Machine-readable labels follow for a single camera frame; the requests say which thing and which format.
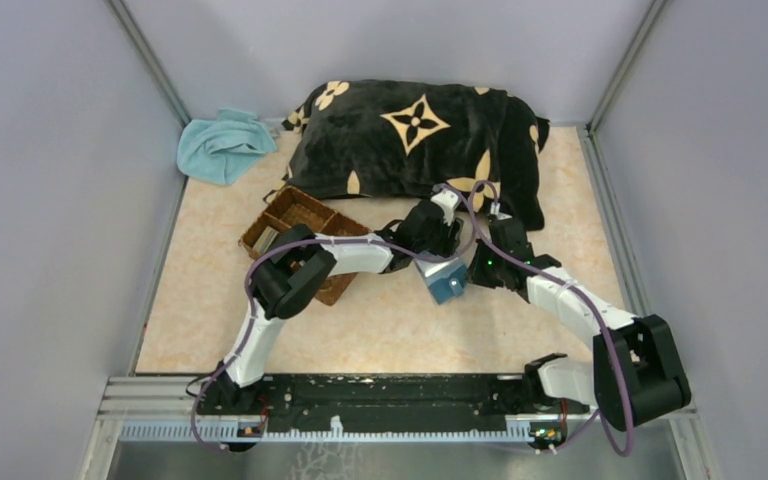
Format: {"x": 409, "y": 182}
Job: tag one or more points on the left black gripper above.
{"x": 448, "y": 241}

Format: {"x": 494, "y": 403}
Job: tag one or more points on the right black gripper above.
{"x": 476, "y": 273}

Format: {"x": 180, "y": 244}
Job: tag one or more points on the silver credit card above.
{"x": 429, "y": 268}

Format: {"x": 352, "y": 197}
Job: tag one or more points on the teal leather card holder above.
{"x": 447, "y": 284}

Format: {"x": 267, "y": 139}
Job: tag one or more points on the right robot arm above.
{"x": 635, "y": 374}

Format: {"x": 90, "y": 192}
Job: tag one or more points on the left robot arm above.
{"x": 284, "y": 280}

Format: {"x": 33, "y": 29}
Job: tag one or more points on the black pillow with tan flowers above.
{"x": 387, "y": 138}

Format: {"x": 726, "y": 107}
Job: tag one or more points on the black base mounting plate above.
{"x": 436, "y": 403}

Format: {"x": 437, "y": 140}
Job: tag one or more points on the light blue cloth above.
{"x": 220, "y": 151}

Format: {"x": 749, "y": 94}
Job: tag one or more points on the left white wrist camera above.
{"x": 448, "y": 201}

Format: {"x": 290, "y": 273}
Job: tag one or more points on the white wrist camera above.
{"x": 495, "y": 213}
{"x": 448, "y": 201}

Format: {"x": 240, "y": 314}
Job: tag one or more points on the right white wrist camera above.
{"x": 495, "y": 213}

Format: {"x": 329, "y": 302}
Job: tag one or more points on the aluminium front rail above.
{"x": 162, "y": 408}

